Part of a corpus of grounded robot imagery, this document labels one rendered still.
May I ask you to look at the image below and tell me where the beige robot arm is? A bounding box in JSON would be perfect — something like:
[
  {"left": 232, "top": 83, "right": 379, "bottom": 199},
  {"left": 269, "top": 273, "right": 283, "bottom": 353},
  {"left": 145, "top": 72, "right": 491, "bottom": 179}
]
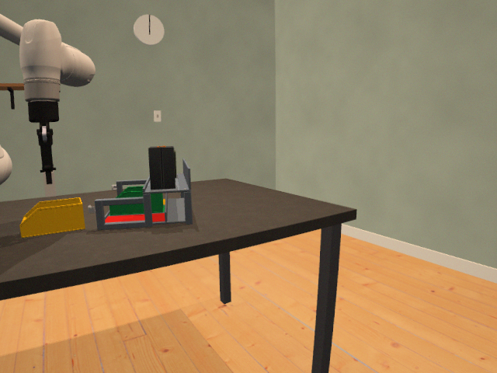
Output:
[{"left": 0, "top": 14, "right": 96, "bottom": 185}]

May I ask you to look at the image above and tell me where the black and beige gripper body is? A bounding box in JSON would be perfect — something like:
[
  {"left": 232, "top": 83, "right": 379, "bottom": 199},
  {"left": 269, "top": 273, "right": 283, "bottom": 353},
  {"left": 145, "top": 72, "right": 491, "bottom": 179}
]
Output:
[{"left": 28, "top": 101, "right": 59, "bottom": 132}]

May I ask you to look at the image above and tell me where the yellow bin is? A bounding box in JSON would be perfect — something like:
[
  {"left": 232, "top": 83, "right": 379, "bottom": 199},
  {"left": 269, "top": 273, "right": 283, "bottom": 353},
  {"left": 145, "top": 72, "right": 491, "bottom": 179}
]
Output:
[{"left": 19, "top": 197, "right": 85, "bottom": 238}]

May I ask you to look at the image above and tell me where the green bin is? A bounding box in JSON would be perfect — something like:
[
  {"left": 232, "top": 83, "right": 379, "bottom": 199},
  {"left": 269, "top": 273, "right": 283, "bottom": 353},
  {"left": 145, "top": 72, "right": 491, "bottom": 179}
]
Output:
[{"left": 109, "top": 186, "right": 163, "bottom": 215}]

